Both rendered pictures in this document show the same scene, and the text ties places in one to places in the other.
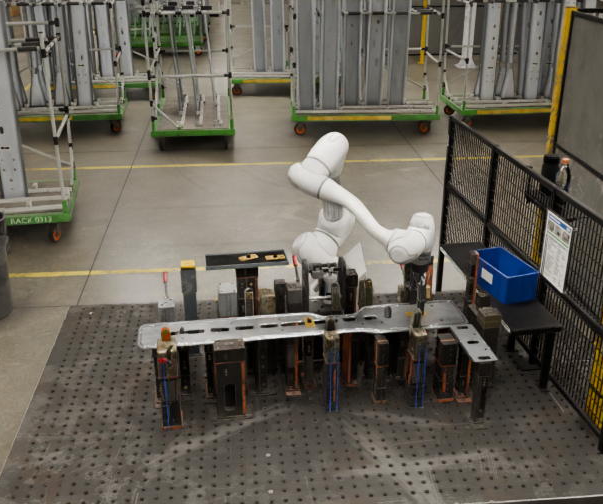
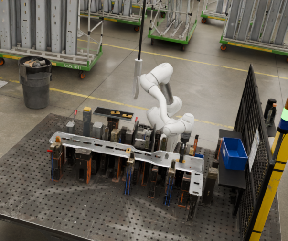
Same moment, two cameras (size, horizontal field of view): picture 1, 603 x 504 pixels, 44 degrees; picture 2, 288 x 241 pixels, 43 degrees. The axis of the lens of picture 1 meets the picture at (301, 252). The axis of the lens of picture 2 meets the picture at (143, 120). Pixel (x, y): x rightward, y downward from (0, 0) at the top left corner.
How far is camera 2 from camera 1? 0.98 m
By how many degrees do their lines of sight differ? 16
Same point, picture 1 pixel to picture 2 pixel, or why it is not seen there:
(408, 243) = (172, 127)
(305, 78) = (232, 22)
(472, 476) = not seen: outside the picture
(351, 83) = (256, 29)
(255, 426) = (88, 191)
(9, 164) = (70, 39)
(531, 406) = (221, 222)
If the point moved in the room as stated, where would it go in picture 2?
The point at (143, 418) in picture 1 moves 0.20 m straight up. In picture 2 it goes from (46, 172) to (45, 154)
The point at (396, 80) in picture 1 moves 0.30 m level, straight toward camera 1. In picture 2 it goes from (281, 32) to (279, 34)
